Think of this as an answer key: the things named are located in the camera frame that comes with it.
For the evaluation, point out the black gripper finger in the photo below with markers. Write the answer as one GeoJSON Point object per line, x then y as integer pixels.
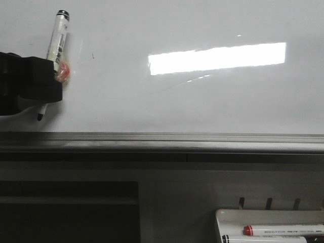
{"type": "Point", "coordinates": [37, 71]}
{"type": "Point", "coordinates": [43, 93]}

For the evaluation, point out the black whiteboard marker with magnet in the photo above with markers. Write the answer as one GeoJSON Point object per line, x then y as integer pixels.
{"type": "Point", "coordinates": [57, 44]}

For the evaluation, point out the black capped whiteboard marker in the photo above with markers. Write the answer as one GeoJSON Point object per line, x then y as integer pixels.
{"type": "Point", "coordinates": [262, 239]}

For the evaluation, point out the grey aluminium whiteboard frame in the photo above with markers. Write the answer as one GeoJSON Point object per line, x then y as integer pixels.
{"type": "Point", "coordinates": [29, 146]}

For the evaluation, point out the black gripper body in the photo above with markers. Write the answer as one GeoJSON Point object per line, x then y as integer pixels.
{"type": "Point", "coordinates": [14, 82]}

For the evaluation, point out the red capped whiteboard marker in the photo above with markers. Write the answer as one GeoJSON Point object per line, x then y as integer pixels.
{"type": "Point", "coordinates": [283, 230]}

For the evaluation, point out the white whiteboard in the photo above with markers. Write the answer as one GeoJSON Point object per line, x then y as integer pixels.
{"type": "Point", "coordinates": [177, 66]}

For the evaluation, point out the white marker tray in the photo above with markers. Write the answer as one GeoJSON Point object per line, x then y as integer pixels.
{"type": "Point", "coordinates": [271, 211]}

